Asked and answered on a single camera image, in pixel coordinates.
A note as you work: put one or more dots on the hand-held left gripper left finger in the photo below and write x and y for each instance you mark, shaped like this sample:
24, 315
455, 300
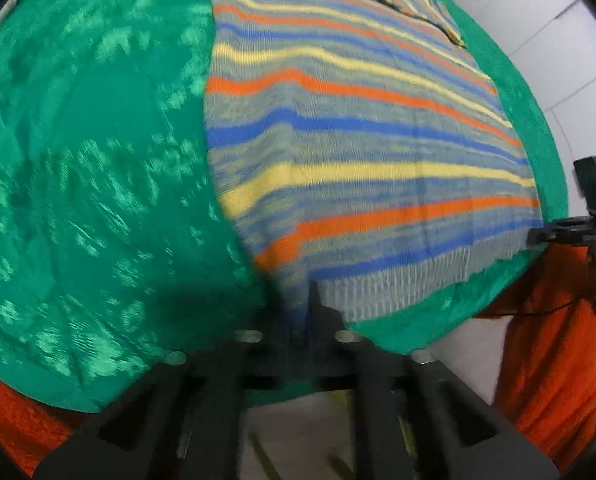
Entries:
295, 317

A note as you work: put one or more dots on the person's orange clothing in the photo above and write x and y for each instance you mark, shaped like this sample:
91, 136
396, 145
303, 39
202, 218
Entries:
13, 420

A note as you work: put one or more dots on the green blanket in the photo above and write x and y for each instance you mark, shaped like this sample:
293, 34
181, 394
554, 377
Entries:
93, 160

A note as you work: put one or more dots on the striped knit sweater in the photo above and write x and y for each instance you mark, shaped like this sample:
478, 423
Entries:
358, 160

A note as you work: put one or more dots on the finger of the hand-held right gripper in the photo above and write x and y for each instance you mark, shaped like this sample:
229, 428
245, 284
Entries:
563, 232

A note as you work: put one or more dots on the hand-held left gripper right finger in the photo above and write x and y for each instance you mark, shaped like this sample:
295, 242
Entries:
316, 305

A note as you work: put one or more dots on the white wardrobe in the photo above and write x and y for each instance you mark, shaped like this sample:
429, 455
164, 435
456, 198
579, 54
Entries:
543, 20

